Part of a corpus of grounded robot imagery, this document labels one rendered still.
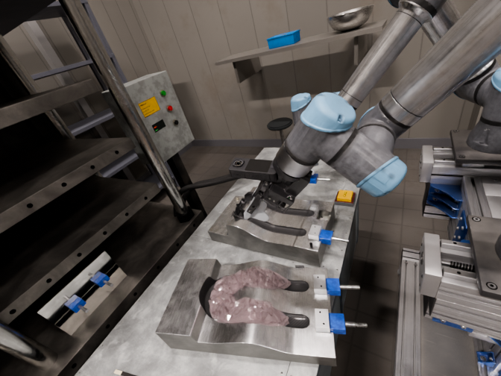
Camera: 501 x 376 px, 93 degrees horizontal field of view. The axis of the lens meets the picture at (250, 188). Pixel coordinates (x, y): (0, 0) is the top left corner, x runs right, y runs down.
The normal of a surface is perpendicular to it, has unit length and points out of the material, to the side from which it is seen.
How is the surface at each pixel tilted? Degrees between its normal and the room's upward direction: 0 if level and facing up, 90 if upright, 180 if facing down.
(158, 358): 0
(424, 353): 0
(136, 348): 0
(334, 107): 40
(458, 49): 74
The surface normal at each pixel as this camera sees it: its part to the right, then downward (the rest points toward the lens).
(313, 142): -0.50, 0.59
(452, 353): -0.24, -0.80
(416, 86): -0.78, 0.29
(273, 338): 0.25, -0.74
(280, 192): 0.35, -0.54
